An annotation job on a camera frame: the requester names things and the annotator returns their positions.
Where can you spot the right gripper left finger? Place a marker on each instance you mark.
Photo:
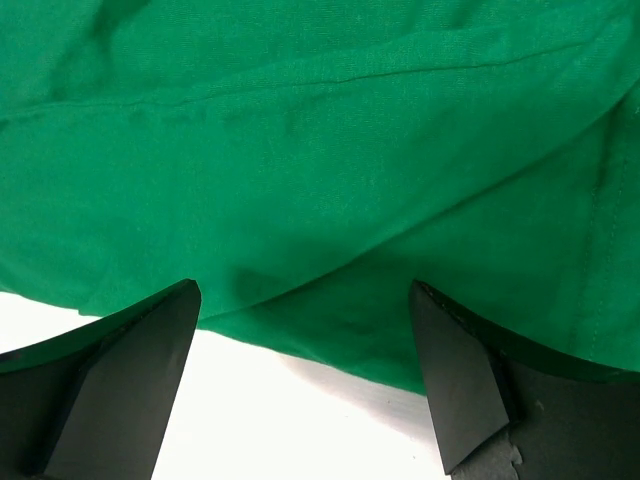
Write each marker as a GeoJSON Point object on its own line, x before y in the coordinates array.
{"type": "Point", "coordinates": [94, 402]}

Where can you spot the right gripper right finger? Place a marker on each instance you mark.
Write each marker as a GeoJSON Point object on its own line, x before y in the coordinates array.
{"type": "Point", "coordinates": [506, 407]}

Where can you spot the green t shirt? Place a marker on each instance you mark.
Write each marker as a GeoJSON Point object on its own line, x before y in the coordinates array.
{"type": "Point", "coordinates": [305, 161]}

